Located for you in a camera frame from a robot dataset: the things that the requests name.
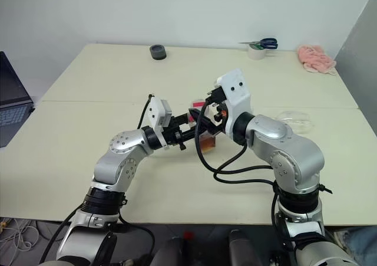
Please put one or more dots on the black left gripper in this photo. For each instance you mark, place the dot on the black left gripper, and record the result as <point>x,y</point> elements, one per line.
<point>172,137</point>

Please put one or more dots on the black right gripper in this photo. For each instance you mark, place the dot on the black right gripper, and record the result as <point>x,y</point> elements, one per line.
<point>217,101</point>

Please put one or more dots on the small bottle with amber drink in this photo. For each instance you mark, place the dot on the small bottle with amber drink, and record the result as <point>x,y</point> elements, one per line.
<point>207,143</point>

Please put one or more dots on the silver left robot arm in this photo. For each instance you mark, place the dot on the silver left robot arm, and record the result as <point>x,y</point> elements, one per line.
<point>117,165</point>

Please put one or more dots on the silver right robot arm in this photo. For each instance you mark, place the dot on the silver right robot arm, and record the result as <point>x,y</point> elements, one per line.
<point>294,148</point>

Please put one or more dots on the dark grey tape roll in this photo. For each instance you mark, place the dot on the dark grey tape roll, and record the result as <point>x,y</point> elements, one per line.
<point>158,52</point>

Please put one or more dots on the white tape roll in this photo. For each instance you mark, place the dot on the white tape roll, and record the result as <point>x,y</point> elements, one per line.
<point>255,53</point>

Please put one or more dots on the pink cloth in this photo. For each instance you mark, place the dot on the pink cloth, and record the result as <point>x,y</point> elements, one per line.
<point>316,59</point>

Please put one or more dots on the grey partition panel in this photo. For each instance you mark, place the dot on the grey partition panel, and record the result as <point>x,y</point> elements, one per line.
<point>360,56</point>

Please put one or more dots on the dark laptop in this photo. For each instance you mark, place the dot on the dark laptop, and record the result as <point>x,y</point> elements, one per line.
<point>11,106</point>

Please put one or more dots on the blue fabric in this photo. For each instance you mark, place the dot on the blue fabric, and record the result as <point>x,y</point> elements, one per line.
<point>360,244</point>

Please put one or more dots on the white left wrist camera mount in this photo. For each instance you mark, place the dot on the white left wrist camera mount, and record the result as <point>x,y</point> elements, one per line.
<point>157,111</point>

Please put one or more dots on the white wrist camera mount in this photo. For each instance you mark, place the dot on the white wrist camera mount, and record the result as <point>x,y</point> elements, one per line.
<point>157,111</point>
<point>235,92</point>

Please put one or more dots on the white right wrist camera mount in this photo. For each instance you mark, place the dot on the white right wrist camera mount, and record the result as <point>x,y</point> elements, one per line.
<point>235,92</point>

